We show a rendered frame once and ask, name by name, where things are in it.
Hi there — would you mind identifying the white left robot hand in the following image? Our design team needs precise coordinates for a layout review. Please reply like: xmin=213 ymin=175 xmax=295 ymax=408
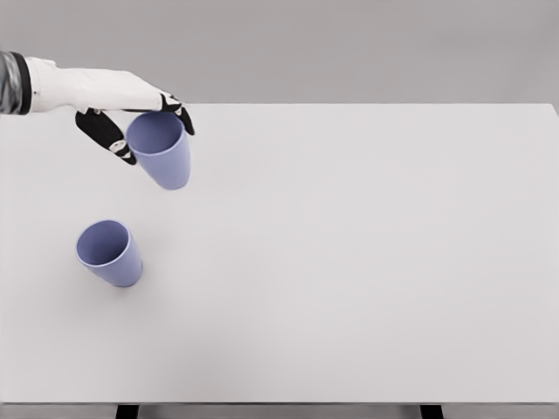
xmin=74 ymin=67 xmax=197 ymax=166

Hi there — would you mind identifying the blue plastic cup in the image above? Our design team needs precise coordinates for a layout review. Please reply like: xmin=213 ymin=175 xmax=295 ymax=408
xmin=125 ymin=111 xmax=192 ymax=191
xmin=75 ymin=219 xmax=143 ymax=288

